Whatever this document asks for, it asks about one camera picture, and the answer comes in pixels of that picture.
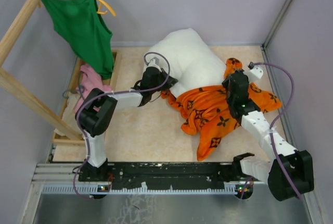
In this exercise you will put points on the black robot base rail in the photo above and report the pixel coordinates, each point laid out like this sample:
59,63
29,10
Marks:
163,176

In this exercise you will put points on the pink cloth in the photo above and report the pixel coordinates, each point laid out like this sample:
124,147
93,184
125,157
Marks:
90,79

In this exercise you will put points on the cream cloth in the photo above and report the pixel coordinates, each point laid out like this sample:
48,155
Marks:
68,115

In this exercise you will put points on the wooden clothes rack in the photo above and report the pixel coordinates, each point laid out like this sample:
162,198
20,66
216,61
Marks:
42,62

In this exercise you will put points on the green tank top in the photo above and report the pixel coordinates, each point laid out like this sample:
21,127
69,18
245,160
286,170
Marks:
78,22

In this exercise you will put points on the grey clothes hanger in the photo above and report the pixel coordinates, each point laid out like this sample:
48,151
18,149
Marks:
71,91

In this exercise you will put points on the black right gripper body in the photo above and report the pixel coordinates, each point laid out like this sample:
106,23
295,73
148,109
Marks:
226,82

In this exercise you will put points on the white pillow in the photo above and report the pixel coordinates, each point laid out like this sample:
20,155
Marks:
186,57

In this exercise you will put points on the orange patterned pillowcase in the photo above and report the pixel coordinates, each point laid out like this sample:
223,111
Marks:
206,112

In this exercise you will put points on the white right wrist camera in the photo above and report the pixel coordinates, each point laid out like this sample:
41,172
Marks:
254,73

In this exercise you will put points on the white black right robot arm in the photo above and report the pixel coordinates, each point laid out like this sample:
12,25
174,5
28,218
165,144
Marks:
289,172

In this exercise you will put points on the wooden tray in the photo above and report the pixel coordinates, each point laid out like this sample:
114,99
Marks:
61,139

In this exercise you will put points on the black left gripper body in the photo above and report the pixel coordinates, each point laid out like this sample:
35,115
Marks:
162,79

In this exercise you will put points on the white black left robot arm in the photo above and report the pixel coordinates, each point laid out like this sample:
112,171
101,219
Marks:
95,114

